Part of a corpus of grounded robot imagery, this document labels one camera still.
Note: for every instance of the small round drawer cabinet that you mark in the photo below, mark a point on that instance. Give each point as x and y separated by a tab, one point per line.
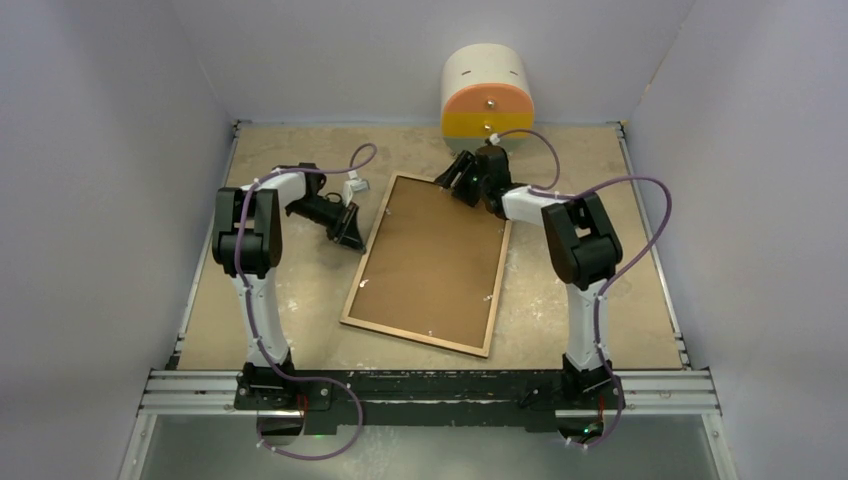
484	90

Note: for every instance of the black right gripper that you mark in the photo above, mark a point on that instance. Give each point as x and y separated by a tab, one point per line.
466	163

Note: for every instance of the aluminium rail frame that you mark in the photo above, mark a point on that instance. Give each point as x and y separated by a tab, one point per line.
669	426

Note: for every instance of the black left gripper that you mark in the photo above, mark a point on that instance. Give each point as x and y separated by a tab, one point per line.
348	233

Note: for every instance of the wooden picture frame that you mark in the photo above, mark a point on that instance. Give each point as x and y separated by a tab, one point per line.
424	338

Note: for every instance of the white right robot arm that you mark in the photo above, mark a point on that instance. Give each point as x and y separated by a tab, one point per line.
583	246

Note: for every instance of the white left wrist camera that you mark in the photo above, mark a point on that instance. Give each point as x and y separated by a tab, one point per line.
353	185

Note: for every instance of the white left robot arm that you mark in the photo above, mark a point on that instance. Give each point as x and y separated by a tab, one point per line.
247	242

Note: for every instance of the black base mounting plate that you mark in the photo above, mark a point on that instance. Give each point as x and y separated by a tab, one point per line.
529	399

